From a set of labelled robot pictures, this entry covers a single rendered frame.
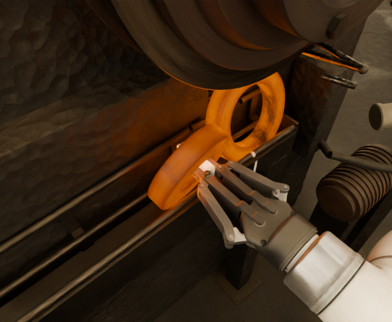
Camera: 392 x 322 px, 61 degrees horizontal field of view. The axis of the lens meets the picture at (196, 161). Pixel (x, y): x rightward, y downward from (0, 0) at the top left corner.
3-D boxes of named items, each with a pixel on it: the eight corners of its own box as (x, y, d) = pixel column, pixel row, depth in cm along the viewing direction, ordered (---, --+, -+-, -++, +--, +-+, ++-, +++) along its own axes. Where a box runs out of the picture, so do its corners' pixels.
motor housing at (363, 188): (278, 266, 121) (319, 171, 81) (316, 231, 130) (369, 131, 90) (308, 294, 114) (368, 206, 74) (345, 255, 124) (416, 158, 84)
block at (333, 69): (271, 137, 85) (292, 52, 67) (292, 124, 89) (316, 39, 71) (305, 161, 80) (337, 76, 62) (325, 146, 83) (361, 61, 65)
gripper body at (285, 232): (275, 285, 45) (225, 237, 49) (312, 245, 48) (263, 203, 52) (288, 264, 39) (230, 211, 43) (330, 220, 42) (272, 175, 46)
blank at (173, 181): (135, 191, 44) (152, 208, 44) (213, 107, 46) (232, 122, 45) (157, 200, 60) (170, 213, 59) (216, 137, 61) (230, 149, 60)
